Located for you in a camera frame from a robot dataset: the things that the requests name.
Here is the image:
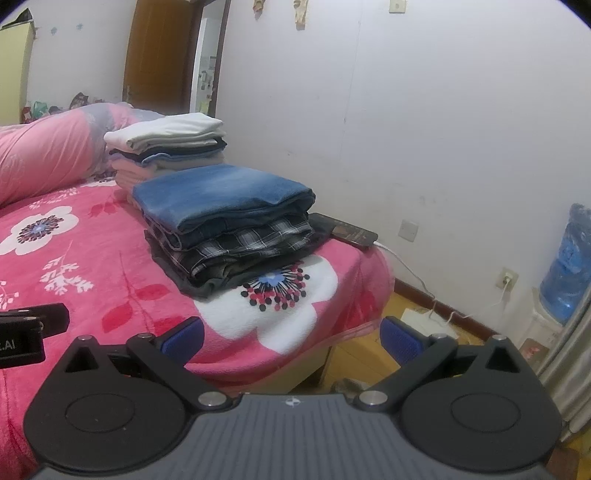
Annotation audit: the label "pink and grey quilt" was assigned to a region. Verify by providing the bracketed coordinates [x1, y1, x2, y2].
[0, 102, 164, 208]

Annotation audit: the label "brown wooden door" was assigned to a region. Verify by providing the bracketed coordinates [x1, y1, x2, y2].
[122, 0, 199, 116]

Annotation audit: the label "cluttered small items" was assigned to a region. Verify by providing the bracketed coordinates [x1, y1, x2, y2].
[48, 91, 107, 116]

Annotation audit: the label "blue fleece-lined jeans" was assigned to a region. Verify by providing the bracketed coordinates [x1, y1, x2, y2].
[131, 165, 315, 252]

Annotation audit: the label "wall socket with plug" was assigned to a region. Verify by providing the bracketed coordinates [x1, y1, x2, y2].
[496, 266, 519, 291]

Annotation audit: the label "grey curtain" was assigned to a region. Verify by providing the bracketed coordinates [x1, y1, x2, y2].
[538, 305, 591, 435]

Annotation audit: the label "stack of folded clothes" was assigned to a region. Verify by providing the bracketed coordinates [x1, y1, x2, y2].
[102, 112, 229, 191]

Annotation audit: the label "pale yellow wardrobe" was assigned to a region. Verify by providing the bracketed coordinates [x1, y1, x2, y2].
[0, 21, 35, 125]

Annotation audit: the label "folded dark grey garment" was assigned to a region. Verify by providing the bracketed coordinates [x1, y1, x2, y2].
[144, 228, 333, 302]

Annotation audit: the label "pink floral bed sheet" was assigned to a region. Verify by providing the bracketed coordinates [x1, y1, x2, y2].
[0, 178, 395, 472]

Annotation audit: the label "grey slipper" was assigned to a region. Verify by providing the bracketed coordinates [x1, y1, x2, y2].
[332, 377, 370, 395]

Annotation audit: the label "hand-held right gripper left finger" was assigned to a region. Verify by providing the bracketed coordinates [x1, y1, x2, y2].
[61, 315, 234, 411]

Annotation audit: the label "blue water bottle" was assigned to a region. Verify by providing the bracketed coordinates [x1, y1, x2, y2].
[539, 203, 591, 326]

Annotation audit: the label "white power strip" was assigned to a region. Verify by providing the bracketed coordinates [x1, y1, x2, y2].
[401, 307, 455, 340]

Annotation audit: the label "folded plaid garment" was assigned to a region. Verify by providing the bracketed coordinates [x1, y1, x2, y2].
[145, 217, 319, 278]

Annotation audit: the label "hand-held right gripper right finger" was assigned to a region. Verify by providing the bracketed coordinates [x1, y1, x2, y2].
[353, 314, 532, 411]

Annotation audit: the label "black phone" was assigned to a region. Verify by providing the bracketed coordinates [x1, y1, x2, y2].
[307, 212, 379, 251]

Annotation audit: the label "white water dispenser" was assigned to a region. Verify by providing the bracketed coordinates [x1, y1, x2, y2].
[517, 286, 566, 370]

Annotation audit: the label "white charging cable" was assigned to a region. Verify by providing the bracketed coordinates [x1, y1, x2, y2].
[372, 240, 513, 324]

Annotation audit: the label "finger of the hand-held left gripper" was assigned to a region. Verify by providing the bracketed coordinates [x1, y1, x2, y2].
[0, 302, 71, 341]

